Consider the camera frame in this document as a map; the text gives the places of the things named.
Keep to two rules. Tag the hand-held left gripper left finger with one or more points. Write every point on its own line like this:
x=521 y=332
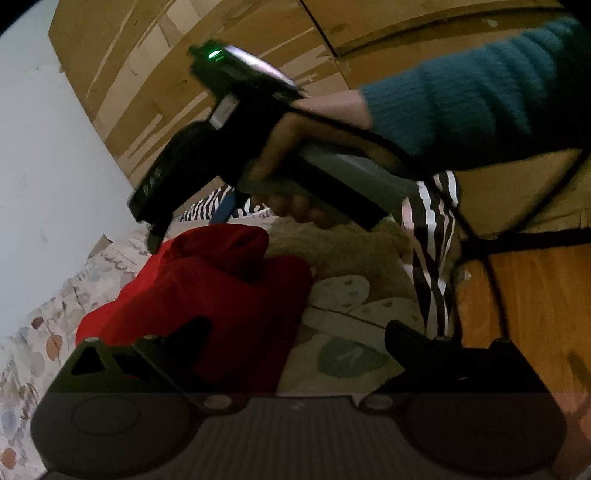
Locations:
x=196 y=330

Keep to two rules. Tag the person's right forearm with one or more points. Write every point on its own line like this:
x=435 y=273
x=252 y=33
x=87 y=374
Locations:
x=485 y=92

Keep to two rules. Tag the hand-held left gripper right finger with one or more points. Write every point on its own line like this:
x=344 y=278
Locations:
x=401 y=337

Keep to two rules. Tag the red knit sweater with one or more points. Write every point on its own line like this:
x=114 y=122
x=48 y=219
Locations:
x=207 y=286

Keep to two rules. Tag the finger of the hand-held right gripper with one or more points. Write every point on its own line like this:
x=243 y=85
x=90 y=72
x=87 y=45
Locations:
x=155 y=237
x=226 y=207

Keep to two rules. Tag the floral print bedsheet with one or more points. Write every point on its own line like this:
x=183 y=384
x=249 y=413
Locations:
x=46 y=323

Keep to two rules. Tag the wooden wardrobe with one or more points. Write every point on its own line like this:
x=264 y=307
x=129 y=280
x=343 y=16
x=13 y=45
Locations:
x=138 y=69

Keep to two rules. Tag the person's right hand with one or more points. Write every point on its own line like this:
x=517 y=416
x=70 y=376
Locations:
x=286 y=147

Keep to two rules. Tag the zebra striped cloth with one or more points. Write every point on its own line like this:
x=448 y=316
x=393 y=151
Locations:
x=431 y=258

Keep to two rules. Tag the beige blanket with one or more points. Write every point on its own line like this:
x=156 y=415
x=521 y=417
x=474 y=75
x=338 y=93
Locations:
x=341 y=251

